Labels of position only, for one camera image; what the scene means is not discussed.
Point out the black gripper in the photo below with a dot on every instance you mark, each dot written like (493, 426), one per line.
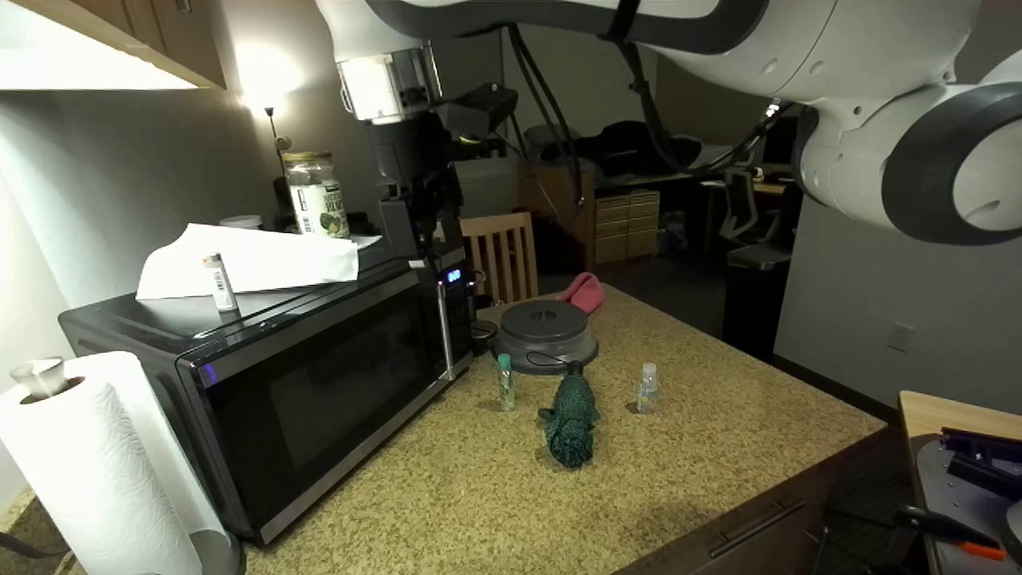
(415, 154)

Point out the black microwave oven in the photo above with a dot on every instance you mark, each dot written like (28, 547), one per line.
(288, 399)

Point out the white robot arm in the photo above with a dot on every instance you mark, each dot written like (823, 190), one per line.
(894, 139)

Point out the glass jar on microwave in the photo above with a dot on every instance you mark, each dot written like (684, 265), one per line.
(313, 192)

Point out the white paper on microwave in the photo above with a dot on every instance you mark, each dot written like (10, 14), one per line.
(257, 260)

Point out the grey collapsible microwave cover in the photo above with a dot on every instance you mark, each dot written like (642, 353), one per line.
(545, 337)

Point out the small vial on microwave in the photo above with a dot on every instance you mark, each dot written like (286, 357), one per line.
(220, 292)

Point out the wooden chair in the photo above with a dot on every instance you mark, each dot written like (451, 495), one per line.
(503, 255)

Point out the pink cloth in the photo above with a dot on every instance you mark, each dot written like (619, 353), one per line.
(584, 292)

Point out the small green bottle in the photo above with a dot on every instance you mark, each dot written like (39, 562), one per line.
(506, 381)

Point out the small clear bottle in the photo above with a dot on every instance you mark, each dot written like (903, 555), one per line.
(646, 392)

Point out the paper towel roll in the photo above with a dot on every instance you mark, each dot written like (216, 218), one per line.
(109, 471)

